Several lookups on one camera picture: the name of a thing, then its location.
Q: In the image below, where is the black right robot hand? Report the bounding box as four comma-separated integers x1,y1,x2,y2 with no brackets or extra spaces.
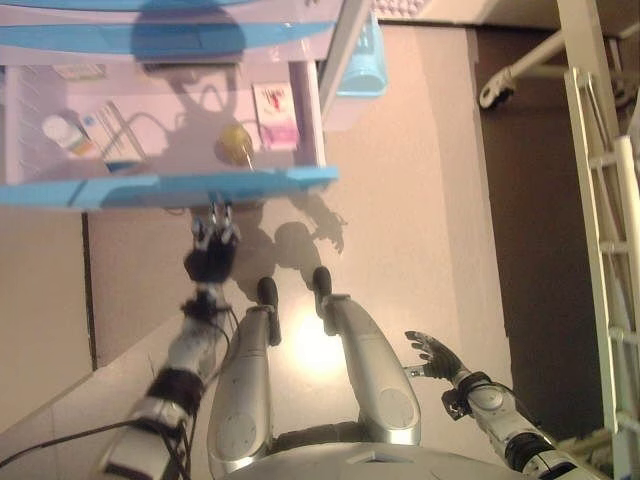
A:
403,329,472,386

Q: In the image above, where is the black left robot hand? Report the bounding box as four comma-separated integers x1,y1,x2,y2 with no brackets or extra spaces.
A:
183,201,241,285

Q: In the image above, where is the blue front cart drawer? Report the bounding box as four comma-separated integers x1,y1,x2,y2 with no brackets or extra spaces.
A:
0,0,347,25
0,59,342,212
0,22,337,64

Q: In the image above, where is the yellow medicine bottle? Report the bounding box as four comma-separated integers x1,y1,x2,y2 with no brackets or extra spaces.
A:
214,123,255,170

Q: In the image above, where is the pink white medicine box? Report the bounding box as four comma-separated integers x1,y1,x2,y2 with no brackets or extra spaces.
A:
251,82,301,151

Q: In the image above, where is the silver right robot leg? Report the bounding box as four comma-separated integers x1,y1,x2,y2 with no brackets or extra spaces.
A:
311,265,421,447

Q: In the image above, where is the silver robot leg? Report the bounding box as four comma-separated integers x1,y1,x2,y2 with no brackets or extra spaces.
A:
311,265,421,447
206,276,282,475

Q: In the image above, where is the grey robot torso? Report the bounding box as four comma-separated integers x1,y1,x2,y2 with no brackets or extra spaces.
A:
209,422,617,480

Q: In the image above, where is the silver left robot leg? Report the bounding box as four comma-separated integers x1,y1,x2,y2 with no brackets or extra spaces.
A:
206,276,282,475

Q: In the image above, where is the green white flat box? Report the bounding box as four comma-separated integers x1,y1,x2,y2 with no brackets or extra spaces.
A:
91,101,147,167

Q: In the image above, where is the translucent white waste bin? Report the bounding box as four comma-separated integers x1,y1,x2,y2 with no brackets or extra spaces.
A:
323,93,372,132

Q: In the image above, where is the white round pill bottle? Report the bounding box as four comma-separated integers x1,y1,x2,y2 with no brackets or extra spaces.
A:
41,114,97,157

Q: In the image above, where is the small white green box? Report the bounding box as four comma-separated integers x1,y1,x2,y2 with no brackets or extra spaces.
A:
53,63,109,82

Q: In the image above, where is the light blue waste bin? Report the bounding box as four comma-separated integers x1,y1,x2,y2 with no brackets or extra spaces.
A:
334,11,389,98

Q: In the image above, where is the bed caster wheel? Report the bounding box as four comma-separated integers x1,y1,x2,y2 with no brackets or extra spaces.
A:
478,67,517,109

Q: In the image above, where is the white tube cable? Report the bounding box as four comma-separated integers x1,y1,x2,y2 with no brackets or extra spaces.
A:
123,110,172,154

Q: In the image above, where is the white hospital bed frame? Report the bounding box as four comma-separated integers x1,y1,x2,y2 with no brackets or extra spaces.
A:
478,0,640,480

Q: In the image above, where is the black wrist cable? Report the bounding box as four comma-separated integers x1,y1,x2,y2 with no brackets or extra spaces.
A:
0,418,193,467

